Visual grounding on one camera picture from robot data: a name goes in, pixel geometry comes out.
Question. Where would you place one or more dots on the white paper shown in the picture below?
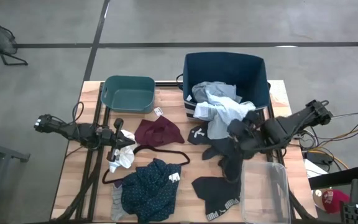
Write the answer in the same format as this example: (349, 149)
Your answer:
(312, 169)

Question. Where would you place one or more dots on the black power adapter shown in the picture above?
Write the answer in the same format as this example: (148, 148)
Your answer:
(320, 158)

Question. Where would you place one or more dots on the white cloth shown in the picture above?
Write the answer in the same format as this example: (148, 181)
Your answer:
(126, 155)

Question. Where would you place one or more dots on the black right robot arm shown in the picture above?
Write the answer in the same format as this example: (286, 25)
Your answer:
(294, 121)

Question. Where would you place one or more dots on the clear plastic container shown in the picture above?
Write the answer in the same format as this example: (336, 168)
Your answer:
(263, 193)

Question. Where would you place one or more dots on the navy polka dot shirt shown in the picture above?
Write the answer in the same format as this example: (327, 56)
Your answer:
(148, 193)

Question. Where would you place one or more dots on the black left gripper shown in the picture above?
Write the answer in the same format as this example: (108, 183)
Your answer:
(112, 138)

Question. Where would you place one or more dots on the black garment white logo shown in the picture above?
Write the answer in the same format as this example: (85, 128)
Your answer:
(216, 147)

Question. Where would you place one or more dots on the navy striped fabric basket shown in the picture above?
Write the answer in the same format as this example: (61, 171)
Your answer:
(228, 68)

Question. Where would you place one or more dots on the red cap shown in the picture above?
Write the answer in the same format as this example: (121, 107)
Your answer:
(336, 202)

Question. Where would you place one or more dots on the teal plastic bin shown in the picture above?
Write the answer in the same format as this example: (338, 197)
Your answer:
(129, 96)

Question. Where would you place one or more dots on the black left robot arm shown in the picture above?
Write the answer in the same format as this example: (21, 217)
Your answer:
(73, 130)

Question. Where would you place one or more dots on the black desk bar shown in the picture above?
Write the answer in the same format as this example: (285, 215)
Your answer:
(337, 178)

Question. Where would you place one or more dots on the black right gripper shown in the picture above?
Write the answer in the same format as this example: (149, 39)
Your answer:
(244, 133)

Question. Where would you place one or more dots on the grey striped sock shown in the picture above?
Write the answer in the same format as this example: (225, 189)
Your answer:
(117, 208)

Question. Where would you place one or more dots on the black shorts white waistband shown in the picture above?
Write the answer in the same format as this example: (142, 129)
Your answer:
(216, 193)

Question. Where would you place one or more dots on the maroon cloth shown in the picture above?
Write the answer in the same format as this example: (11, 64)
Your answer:
(157, 132)

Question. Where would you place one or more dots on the light blue shirt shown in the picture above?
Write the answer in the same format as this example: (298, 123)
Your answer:
(219, 118)

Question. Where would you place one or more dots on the grey metal bench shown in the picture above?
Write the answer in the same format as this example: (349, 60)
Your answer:
(8, 153)

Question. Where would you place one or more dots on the black velvet hanger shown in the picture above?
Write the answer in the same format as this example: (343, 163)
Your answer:
(163, 150)

